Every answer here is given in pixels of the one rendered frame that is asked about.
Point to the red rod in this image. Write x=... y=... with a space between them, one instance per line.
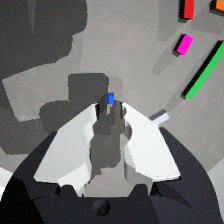
x=186 y=9

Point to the small magenta block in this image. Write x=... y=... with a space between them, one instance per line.
x=183 y=44

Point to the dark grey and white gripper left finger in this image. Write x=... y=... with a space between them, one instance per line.
x=62 y=158

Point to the grey rod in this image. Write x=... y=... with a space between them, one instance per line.
x=159 y=117

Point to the small blue block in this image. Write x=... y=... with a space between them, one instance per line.
x=109 y=97

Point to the green rod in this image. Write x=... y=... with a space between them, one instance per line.
x=205 y=70

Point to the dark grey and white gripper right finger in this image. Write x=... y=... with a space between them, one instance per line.
x=153 y=156

